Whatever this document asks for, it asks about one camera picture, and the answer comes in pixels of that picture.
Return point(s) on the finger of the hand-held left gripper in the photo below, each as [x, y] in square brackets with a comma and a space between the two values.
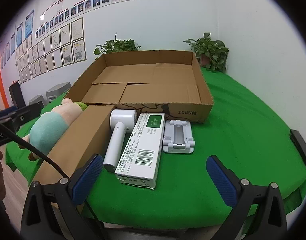
[29, 113]

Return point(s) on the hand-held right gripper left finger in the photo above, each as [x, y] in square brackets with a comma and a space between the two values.
[89, 176]

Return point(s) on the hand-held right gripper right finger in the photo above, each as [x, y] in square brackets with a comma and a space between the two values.
[221, 180]

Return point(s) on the pink pig plush toy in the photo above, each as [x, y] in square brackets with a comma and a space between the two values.
[49, 130]

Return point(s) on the long brown cardboard box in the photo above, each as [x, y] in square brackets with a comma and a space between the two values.
[85, 135]

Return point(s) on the white hair dryer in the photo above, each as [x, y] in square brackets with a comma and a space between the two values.
[123, 120]

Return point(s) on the large cardboard box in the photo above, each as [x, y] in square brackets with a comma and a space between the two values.
[155, 85]

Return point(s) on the grey stool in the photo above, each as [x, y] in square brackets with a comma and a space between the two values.
[37, 100]

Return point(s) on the black cabinet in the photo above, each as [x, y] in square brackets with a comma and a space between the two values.
[16, 95]

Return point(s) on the grey radiator unit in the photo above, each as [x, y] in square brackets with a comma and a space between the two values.
[57, 91]

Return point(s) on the white and green carton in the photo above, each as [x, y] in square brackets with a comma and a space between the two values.
[140, 150]

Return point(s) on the white phone stand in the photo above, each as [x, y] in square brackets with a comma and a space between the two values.
[178, 136]

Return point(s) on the black rectangular device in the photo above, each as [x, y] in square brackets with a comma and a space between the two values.
[301, 147]

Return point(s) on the bushy potted plant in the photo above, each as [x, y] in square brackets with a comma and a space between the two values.
[118, 46]

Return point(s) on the row of portrait photos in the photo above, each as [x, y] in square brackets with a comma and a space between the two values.
[93, 3]

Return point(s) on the potted plant with brown pot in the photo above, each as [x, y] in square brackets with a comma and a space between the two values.
[210, 51]

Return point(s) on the wall of framed certificates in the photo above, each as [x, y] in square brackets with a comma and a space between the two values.
[58, 47]

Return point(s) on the blue wall poster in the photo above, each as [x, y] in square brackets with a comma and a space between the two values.
[19, 34]
[29, 23]
[12, 43]

